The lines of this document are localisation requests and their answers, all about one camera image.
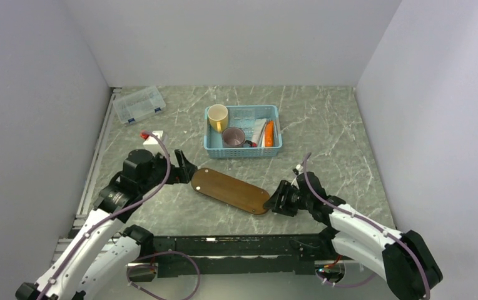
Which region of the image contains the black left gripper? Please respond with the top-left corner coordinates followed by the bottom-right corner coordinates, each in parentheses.
top-left (140, 149), bottom-right (197, 194)

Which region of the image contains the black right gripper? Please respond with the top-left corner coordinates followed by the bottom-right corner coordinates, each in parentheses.
top-left (263, 180), bottom-right (312, 217)

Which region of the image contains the brown oval wooden tray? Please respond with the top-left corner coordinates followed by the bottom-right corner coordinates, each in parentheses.
top-left (191, 168), bottom-right (270, 215)

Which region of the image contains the purple mug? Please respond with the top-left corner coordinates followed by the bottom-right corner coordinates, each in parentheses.
top-left (221, 127), bottom-right (254, 148)

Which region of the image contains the light blue plastic basket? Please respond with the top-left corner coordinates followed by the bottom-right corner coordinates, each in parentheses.
top-left (203, 104), bottom-right (283, 159)

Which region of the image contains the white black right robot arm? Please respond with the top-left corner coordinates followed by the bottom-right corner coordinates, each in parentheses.
top-left (263, 171), bottom-right (443, 299)

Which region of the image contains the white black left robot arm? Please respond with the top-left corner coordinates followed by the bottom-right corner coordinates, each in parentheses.
top-left (15, 149), bottom-right (198, 299)

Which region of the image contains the white toothbrush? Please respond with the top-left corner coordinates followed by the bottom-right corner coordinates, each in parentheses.
top-left (273, 119), bottom-right (281, 148)

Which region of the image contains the orange toothpaste tube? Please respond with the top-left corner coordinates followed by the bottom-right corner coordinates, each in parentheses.
top-left (263, 121), bottom-right (274, 148)

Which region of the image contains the yellow mug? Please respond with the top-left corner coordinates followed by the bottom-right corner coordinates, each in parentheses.
top-left (207, 104), bottom-right (228, 133)

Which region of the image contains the clear plastic compartment box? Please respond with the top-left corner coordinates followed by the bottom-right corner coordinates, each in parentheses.
top-left (113, 86), bottom-right (166, 124)

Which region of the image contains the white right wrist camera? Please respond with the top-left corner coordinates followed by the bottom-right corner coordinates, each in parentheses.
top-left (292, 164), bottom-right (303, 176)

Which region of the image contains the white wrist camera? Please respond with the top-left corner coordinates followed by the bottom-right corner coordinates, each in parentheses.
top-left (140, 131), bottom-right (168, 156)
top-left (292, 164), bottom-right (303, 176)

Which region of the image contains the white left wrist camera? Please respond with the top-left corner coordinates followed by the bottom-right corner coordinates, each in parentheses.
top-left (140, 131), bottom-right (168, 156)

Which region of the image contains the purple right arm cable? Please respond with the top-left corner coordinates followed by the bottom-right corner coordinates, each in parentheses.
top-left (301, 152), bottom-right (432, 300)

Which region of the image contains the aluminium rail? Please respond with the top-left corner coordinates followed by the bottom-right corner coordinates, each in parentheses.
top-left (51, 87), bottom-right (121, 264)

